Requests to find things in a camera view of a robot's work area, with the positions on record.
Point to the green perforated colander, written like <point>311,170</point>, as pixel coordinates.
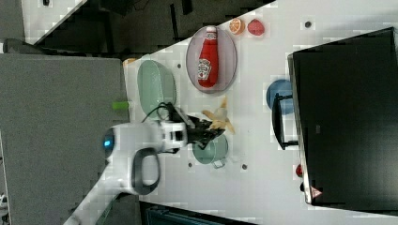
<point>156,84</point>

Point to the red strawberry toy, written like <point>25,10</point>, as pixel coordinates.
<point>256,28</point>

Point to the green cup with handle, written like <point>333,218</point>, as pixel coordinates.
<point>214,153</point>

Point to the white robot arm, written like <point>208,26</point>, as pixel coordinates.
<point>129,144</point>

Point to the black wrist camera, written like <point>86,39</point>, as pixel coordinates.
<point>177,116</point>

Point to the red plush ketchup bottle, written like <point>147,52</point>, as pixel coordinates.
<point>208,64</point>

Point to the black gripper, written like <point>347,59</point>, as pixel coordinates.
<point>201,134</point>

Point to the grey round plate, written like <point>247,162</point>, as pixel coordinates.
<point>227,60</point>

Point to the plush peeled banana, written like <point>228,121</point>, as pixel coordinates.
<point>219,118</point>

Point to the toaster oven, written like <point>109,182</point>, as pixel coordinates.
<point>344,96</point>

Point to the blue metal frame rail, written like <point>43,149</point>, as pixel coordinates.
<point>156,214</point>

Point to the blue cup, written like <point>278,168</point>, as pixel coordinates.
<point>281,88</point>

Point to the orange slice toy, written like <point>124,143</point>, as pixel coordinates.
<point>236,26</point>

